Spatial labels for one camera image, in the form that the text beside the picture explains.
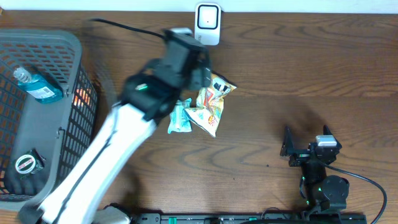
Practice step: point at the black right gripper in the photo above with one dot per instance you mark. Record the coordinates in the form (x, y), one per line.
(300, 157)

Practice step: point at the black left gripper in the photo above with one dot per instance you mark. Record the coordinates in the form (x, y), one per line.
(203, 67)

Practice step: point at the orange yellow snack bag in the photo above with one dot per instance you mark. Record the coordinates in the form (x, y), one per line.
(210, 104)

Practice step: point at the teal wet wipes pack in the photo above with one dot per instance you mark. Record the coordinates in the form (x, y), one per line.
(179, 121)

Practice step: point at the green round-label box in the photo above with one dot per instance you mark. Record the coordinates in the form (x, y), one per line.
(29, 163)

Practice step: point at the orange white Kleenex tissue pack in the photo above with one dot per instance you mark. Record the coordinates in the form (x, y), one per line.
(82, 97)

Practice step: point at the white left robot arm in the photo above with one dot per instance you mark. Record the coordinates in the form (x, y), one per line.
(147, 97)

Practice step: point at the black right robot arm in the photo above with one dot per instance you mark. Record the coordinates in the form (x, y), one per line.
(324, 193)

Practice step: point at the white barcode scanner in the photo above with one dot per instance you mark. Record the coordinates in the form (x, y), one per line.
(208, 23)

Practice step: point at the grey plastic mesh basket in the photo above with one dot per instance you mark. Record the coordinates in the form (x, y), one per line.
(59, 131)

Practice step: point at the blue mouthwash bottle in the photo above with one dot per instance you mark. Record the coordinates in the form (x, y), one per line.
(37, 86)

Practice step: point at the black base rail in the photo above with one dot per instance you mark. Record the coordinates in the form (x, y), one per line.
(114, 214)

